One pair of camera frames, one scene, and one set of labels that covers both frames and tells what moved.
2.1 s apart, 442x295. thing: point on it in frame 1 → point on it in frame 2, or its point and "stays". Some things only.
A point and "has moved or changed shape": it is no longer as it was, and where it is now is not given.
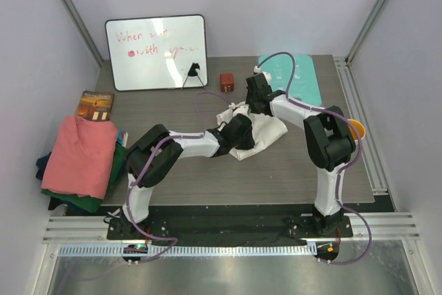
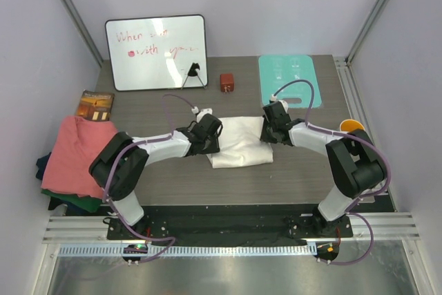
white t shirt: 264,128 has moved or changed shape
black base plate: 226,224 stays
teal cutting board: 304,88 stays
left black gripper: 249,144 → 213,148
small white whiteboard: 156,52 stays
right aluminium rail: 367,149 stays
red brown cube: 227,82 stays
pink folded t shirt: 79,156 stays
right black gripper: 253,110 → 264,137
